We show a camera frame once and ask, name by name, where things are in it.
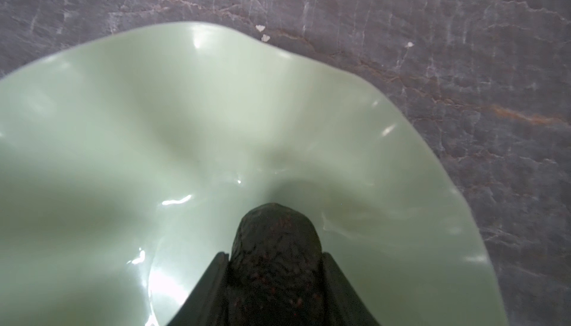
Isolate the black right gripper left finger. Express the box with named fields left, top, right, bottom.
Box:
left=167, top=252, right=229, bottom=326

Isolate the dark fake avocado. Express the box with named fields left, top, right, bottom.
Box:
left=227, top=204, right=325, bottom=325

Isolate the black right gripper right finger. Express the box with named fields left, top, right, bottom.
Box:
left=322, top=253, right=380, bottom=326

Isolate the green wavy fruit bowl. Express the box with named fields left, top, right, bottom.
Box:
left=1, top=22, right=507, bottom=325

